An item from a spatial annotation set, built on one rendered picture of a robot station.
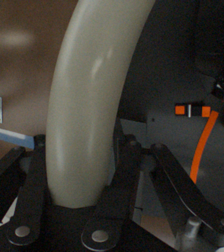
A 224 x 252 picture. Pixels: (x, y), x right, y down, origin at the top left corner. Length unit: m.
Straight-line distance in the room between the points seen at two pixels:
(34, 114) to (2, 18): 0.72
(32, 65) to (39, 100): 0.23
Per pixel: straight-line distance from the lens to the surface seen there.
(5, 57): 1.50
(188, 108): 1.17
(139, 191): 0.63
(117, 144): 0.16
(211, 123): 1.26
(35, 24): 1.37
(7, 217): 0.55
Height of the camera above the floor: 1.16
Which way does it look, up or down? 69 degrees down
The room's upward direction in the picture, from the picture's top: 152 degrees counter-clockwise
